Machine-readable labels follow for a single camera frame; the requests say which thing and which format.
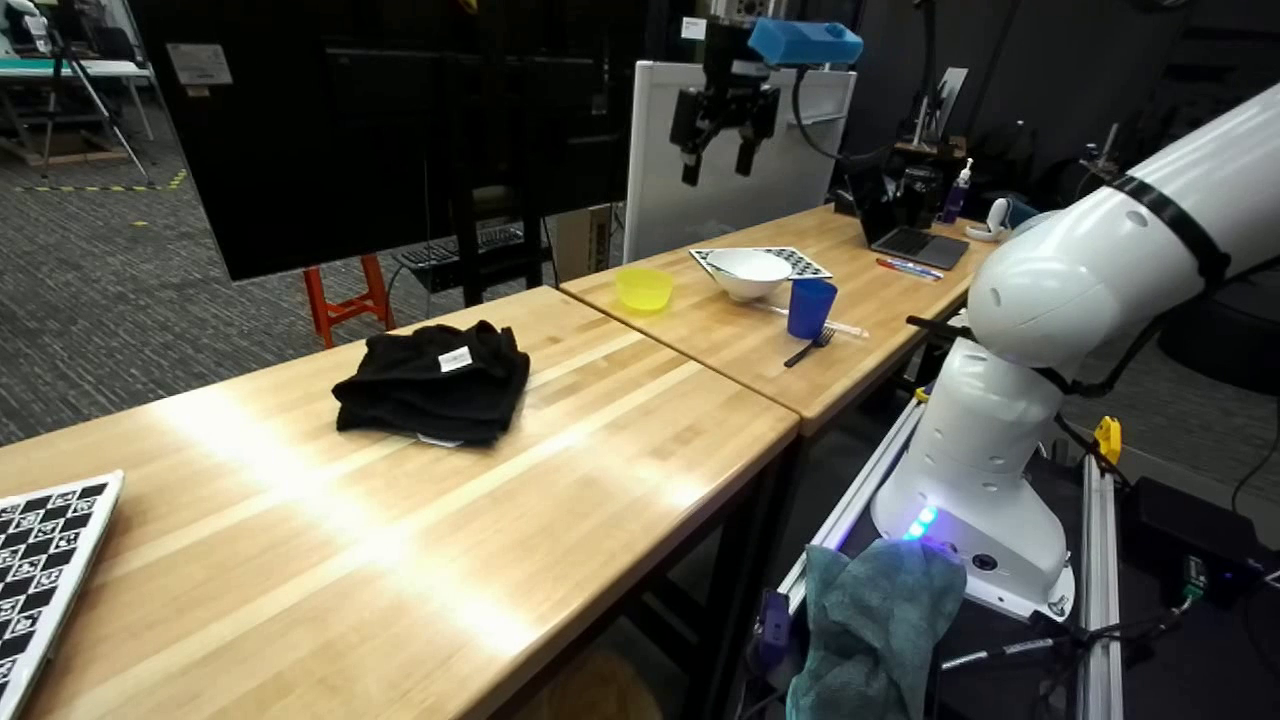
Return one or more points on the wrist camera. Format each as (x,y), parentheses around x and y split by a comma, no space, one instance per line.
(805,42)

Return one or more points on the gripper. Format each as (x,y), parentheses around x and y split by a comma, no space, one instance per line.
(735,70)

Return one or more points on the white bowl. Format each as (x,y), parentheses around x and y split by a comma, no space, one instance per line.
(748,275)

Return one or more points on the blue pen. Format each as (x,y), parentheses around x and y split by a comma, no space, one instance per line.
(920,267)

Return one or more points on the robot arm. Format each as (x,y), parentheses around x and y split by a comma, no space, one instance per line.
(1040,300)

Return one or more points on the blue plastic cup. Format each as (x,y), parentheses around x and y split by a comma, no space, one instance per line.
(810,310)

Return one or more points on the white partition panel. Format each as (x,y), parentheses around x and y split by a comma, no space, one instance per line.
(720,190)

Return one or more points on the black plastic fork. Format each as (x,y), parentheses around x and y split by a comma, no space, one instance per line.
(805,352)

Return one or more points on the large checkered marker board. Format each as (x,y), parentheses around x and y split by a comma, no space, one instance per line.
(40,570)

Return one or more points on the white table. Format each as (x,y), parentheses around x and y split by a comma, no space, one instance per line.
(70,70)

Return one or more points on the black towel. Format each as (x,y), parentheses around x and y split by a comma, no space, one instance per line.
(430,385)

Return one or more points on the large black screen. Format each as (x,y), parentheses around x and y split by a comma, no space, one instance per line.
(380,130)

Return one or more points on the grey laptop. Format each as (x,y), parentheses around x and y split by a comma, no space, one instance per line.
(915,243)

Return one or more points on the clear plastic syringe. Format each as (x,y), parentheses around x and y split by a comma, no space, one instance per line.
(848,327)

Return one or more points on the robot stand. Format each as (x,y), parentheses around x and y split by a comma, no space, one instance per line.
(1100,600)

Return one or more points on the small checkered marker board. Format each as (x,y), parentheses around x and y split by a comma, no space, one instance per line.
(805,265)

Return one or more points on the purple pump bottle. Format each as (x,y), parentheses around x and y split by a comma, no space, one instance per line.
(955,200)

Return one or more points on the black keyboard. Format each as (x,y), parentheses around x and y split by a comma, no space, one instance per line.
(465,245)

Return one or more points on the yellow plastic bowl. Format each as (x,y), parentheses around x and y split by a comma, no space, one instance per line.
(644,290)

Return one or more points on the yellow clamp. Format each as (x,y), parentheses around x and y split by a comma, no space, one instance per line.
(1107,440)

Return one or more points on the red pen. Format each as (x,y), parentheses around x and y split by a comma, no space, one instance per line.
(900,268)

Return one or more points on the teal cloth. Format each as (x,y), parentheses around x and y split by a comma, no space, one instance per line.
(870,630)

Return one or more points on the orange stool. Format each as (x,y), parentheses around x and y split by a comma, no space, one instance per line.
(345,305)

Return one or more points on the camera on tripod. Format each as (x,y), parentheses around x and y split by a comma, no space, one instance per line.
(80,80)

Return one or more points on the white hand controller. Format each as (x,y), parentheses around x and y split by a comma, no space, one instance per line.
(995,222)

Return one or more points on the cardboard box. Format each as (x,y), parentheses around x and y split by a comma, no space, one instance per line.
(582,245)

